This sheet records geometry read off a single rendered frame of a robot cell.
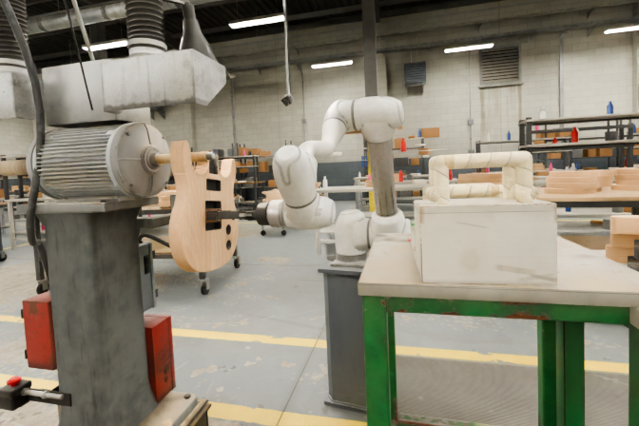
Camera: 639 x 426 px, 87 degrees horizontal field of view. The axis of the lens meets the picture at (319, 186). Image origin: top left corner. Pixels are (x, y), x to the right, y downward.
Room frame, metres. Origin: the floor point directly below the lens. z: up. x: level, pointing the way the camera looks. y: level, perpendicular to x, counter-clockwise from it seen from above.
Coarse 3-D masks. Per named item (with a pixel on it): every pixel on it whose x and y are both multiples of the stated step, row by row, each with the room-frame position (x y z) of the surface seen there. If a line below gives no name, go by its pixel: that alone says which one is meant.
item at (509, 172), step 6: (504, 168) 0.80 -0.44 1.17; (510, 168) 0.79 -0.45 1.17; (504, 174) 0.80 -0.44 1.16; (510, 174) 0.79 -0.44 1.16; (504, 180) 0.80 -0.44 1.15; (510, 180) 0.79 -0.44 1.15; (504, 186) 0.80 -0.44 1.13; (510, 186) 0.79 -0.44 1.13; (504, 192) 0.80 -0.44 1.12; (510, 192) 0.79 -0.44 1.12; (504, 198) 0.80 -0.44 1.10; (510, 198) 0.79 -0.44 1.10
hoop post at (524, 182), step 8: (528, 160) 0.70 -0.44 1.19; (520, 168) 0.71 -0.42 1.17; (528, 168) 0.70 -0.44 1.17; (520, 176) 0.71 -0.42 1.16; (528, 176) 0.70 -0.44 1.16; (520, 184) 0.71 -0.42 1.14; (528, 184) 0.70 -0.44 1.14; (520, 192) 0.71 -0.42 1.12; (528, 192) 0.70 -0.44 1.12; (520, 200) 0.71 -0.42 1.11; (528, 200) 0.70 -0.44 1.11
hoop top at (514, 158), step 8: (496, 152) 0.73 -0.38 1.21; (504, 152) 0.72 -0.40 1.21; (512, 152) 0.72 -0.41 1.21; (520, 152) 0.71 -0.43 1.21; (528, 152) 0.71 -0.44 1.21; (440, 160) 0.74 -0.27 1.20; (448, 160) 0.73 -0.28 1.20; (456, 160) 0.73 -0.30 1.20; (464, 160) 0.73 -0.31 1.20; (472, 160) 0.72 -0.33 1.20; (480, 160) 0.72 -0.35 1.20; (488, 160) 0.72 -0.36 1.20; (496, 160) 0.72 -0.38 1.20; (504, 160) 0.71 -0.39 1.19; (512, 160) 0.71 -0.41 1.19; (520, 160) 0.71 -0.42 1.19; (456, 168) 0.74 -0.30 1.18
